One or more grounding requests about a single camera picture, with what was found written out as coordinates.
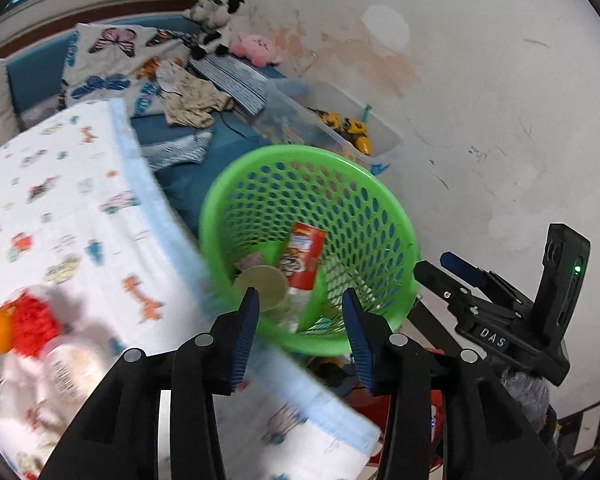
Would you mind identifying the beige patterned garment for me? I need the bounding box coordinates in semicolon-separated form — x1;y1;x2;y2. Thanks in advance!
155;60;237;129

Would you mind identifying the person's right hand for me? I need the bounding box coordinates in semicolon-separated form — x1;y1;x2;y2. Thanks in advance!
499;366;552;433

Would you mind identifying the red snack packet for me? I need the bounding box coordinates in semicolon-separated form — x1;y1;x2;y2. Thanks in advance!
278;223;328;291

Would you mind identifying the pink plush toy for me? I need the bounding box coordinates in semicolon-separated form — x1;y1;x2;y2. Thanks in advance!
229;33;284;68

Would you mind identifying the green plastic basket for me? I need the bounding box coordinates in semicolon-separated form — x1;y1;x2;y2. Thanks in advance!
198;145;421;357

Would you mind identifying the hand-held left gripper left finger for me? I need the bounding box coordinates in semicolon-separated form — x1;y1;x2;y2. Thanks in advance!
39;287;261;480

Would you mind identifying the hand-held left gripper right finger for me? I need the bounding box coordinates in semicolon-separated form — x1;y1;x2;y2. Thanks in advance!
341;287;563;480

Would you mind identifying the red foam net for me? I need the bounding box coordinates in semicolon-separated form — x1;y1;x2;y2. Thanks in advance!
5;294;63;358

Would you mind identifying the clear plastic wrapper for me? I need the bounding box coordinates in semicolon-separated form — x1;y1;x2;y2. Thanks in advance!
272;285;323;335

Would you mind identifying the paper cup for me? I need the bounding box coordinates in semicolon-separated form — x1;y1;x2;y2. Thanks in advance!
232;264;290;314

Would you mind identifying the clear plastic storage box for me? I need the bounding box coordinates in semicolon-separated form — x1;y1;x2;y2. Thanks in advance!
252;78;404;177

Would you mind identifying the white plastic container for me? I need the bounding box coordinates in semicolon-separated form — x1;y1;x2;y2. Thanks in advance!
41;341;112;402

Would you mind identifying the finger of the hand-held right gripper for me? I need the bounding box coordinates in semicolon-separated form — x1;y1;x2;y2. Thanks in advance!
413;260;481;311
439;251;533;307

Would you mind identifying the cow plush toy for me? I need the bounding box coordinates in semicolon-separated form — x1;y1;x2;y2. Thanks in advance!
182;0;249;59

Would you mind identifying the butterfly print blanket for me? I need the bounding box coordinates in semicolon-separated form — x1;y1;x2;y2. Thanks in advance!
57;24;197;122

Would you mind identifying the vehicle print blanket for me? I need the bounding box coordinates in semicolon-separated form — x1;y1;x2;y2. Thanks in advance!
0;97;383;480

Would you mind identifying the blue mattress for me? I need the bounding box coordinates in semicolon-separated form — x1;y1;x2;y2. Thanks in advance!
5;14;293;243

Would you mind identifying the grey patterned cloth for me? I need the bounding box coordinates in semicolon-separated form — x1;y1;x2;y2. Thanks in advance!
189;54;282;117

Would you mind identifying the blue white patterned cloth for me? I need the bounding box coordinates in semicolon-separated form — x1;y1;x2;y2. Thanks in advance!
141;130;216;171

